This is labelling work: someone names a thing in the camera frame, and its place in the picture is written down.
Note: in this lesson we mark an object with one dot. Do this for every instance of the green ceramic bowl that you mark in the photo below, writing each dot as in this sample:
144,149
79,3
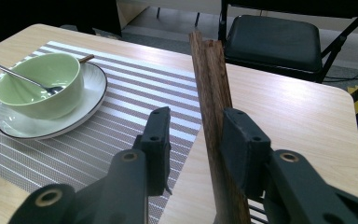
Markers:
43,99

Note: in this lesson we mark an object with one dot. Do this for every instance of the white plate dark rim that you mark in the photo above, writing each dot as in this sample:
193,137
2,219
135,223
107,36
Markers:
87,102

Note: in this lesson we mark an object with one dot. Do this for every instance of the metal spoon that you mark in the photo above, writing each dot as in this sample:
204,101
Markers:
18,76

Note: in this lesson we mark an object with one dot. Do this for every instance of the brown white striped placemat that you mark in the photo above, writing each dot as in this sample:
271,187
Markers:
130,102

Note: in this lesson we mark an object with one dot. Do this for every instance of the brown wooden chopstick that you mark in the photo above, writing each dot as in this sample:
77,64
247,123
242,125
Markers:
219,81
203,77
87,58

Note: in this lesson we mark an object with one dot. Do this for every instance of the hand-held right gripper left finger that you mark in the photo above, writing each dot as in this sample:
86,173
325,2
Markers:
157,149

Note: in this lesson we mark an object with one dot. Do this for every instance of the beige panel with black feet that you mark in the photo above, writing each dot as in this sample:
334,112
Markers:
167,6

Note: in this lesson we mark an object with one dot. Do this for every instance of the black folding chair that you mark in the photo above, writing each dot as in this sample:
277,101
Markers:
273,40

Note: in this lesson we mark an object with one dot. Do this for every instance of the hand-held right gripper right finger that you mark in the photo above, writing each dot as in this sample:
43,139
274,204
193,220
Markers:
245,155

